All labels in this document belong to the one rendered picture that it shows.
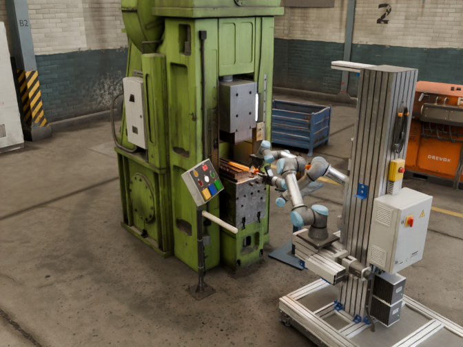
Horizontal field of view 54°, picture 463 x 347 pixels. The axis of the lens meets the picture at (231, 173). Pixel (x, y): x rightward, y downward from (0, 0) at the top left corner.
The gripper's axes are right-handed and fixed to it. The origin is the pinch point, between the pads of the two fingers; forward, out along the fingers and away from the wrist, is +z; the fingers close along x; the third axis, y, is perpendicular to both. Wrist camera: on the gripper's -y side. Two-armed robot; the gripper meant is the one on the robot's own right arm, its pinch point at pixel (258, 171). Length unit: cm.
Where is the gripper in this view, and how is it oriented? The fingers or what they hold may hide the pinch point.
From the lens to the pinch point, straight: 398.6
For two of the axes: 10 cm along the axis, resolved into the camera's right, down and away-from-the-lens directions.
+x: 7.6, -2.4, 6.0
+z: -6.4, -2.6, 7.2
